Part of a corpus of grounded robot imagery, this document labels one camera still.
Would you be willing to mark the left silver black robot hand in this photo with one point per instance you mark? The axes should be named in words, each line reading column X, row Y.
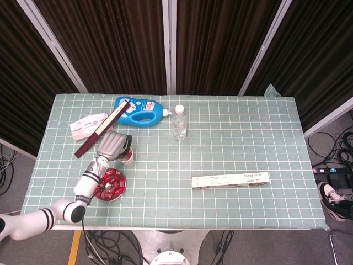
column 110, row 146

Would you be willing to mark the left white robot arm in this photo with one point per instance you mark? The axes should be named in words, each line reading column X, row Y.
column 82, row 185

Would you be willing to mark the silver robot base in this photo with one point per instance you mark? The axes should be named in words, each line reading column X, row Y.
column 171, row 248

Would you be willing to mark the white paper cup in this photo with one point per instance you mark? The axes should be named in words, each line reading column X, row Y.
column 130, row 161

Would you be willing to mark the white pink wet wipes pack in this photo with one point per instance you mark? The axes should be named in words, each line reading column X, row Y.
column 82, row 127

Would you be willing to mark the round metal plate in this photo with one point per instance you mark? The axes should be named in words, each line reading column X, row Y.
column 123, row 187

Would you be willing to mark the blue detergent bottle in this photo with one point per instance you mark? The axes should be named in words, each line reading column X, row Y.
column 154, row 113

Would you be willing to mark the clear plastic water bottle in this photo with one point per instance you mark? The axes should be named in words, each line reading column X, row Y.
column 179, row 124

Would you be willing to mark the dark fabric partition screen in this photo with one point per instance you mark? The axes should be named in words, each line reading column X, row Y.
column 27, row 82
column 110, row 41
column 220, row 41
column 317, row 55

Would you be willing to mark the yellow strip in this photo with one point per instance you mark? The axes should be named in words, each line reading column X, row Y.
column 74, row 248

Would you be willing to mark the green checked tablecloth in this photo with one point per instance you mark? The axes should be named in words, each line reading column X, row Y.
column 220, row 138

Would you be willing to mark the baking paper box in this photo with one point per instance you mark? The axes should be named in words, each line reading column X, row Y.
column 229, row 180

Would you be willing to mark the black and white sneaker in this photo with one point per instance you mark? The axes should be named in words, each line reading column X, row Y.
column 329, row 193

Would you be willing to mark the black foot pedal box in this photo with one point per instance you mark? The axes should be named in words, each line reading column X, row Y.
column 337, row 180

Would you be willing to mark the white table frame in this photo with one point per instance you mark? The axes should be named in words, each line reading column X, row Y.
column 165, row 228

